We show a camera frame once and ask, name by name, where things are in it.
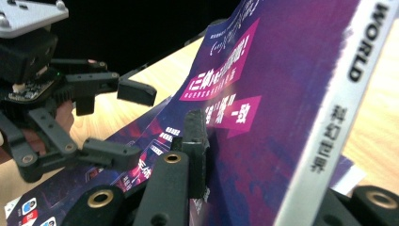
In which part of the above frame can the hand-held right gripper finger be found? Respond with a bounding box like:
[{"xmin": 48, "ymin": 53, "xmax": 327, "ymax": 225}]
[{"xmin": 170, "ymin": 107, "xmax": 211, "ymax": 200}]

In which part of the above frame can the purple and blue magazine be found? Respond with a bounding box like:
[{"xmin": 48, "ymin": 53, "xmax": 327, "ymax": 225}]
[
  {"xmin": 4, "ymin": 95, "xmax": 357, "ymax": 226},
  {"xmin": 168, "ymin": 0, "xmax": 399, "ymax": 226}
]

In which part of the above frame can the white magazine with colourful pictures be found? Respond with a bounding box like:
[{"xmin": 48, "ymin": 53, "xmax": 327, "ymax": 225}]
[{"xmin": 337, "ymin": 164, "xmax": 367, "ymax": 196}]

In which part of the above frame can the black curtain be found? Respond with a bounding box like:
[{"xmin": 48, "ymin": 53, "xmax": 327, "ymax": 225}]
[{"xmin": 50, "ymin": 0, "xmax": 244, "ymax": 78}]

